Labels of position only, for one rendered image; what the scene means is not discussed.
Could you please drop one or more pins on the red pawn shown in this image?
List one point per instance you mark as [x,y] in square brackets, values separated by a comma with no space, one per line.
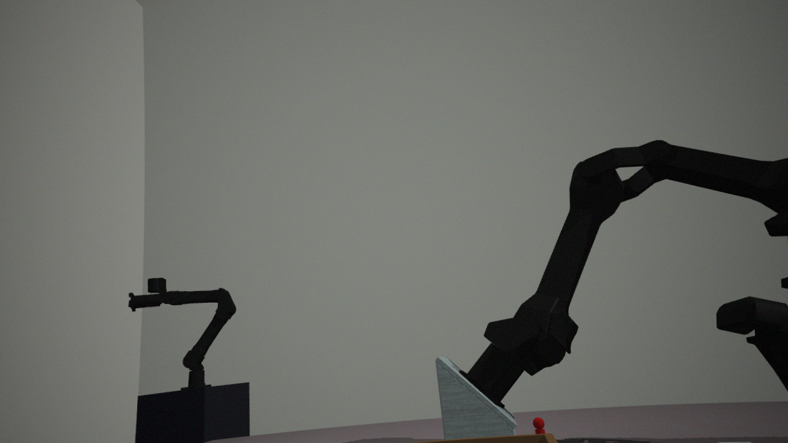
[539,424]

